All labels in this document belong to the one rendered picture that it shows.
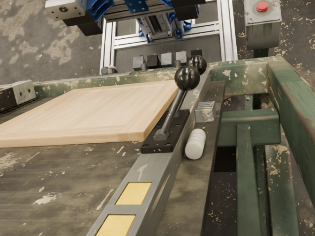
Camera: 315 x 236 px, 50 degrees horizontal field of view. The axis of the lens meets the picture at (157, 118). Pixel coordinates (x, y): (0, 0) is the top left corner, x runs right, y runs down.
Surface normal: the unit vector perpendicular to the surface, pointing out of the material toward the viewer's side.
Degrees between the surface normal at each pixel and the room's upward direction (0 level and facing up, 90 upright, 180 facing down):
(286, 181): 0
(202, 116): 36
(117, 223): 53
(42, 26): 0
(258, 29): 90
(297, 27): 0
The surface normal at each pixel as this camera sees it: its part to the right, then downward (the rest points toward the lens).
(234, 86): -0.22, 0.29
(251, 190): -0.14, -0.95
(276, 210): -0.25, -0.34
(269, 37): -0.03, 0.94
